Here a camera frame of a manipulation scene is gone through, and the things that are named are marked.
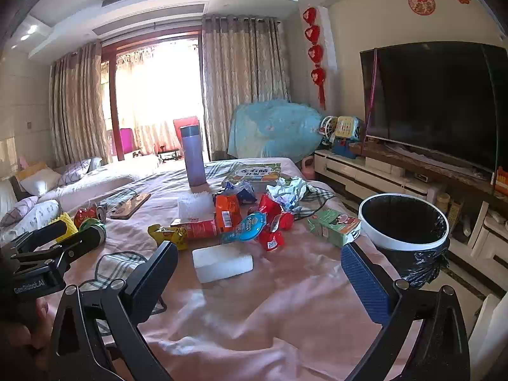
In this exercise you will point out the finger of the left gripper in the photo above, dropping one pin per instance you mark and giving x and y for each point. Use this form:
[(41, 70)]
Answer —
[(30, 241), (77, 245)]

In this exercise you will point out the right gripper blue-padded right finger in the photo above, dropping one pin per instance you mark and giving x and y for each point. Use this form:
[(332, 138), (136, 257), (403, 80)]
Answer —
[(440, 351)]

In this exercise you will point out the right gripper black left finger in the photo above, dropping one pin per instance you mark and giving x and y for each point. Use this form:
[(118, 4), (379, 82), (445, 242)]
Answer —
[(77, 350)]

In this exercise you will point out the yellow snack wrapper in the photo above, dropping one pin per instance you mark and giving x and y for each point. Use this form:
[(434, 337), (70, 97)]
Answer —
[(174, 234)]

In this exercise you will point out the green milk carton box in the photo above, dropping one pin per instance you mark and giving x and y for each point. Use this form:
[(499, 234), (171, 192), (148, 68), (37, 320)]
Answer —
[(335, 227)]

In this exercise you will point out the orange snack bag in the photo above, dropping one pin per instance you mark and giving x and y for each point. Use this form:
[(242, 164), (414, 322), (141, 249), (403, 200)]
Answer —
[(227, 212)]

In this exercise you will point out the blue AD drink pouch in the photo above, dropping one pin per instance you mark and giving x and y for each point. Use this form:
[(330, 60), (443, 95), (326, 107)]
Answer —
[(248, 229)]

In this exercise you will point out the red drink pouch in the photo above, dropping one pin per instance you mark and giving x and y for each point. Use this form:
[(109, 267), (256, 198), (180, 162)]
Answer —
[(278, 221)]

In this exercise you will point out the white blue wrapper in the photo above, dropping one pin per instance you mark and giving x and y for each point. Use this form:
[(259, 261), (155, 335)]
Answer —
[(287, 192)]

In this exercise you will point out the red tissue box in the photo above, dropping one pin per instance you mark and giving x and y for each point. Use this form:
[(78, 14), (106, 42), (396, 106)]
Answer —
[(196, 214)]

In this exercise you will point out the white trash bin black liner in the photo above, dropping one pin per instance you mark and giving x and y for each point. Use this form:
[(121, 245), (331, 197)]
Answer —
[(413, 235)]

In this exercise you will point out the person's left hand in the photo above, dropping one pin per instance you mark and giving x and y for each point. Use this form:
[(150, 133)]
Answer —
[(18, 337)]

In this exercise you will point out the plaid cloth bib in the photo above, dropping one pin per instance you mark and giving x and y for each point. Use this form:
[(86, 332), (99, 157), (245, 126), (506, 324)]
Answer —
[(113, 266)]

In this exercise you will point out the smartphone brown case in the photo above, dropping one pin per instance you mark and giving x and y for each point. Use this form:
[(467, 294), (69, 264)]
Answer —
[(129, 208)]

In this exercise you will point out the white pillow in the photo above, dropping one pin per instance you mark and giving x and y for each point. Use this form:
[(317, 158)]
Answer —
[(41, 182)]

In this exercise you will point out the magenta chair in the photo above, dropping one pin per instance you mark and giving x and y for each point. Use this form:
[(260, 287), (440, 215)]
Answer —
[(127, 140)]

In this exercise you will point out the beige left curtain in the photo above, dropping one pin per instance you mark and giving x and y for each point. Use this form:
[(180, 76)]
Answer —
[(77, 122)]

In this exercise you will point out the beige curtain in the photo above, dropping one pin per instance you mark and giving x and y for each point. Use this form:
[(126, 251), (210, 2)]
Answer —
[(77, 122), (244, 60)]

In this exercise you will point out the red chair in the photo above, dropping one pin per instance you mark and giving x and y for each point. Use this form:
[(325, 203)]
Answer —
[(185, 127)]

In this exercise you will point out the purple thermos bottle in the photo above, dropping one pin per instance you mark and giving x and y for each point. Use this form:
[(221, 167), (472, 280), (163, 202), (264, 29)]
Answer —
[(193, 159)]

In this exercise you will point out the white TV cabinet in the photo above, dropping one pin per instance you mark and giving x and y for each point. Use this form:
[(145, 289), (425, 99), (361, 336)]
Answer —
[(477, 215)]

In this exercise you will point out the pink tablecloth blanket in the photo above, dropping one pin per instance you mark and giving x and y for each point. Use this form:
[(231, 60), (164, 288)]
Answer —
[(295, 316)]

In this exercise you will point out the children's picture book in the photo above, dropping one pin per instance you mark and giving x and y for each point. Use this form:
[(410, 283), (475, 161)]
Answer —
[(255, 174)]

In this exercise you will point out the pink kettlebell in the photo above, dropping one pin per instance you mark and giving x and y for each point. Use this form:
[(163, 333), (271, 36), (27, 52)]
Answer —
[(307, 168)]

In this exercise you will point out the light blue folded cover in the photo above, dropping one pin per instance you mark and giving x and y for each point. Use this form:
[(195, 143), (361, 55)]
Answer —
[(274, 128)]

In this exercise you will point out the toy phone yellow blue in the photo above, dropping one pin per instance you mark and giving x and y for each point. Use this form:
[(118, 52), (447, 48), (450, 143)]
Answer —
[(340, 132)]

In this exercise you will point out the beige right curtain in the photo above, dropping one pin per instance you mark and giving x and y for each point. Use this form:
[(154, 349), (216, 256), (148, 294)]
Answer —
[(244, 60)]

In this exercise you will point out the black flat screen television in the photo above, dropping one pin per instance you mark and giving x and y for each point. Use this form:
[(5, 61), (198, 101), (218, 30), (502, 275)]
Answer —
[(448, 97)]

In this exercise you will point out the red heart hanging decoration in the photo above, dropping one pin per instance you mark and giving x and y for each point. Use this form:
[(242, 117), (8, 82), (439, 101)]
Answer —
[(315, 52)]

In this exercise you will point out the round red wall paper-cut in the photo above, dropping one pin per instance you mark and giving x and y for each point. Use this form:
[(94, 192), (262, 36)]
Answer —
[(422, 7)]

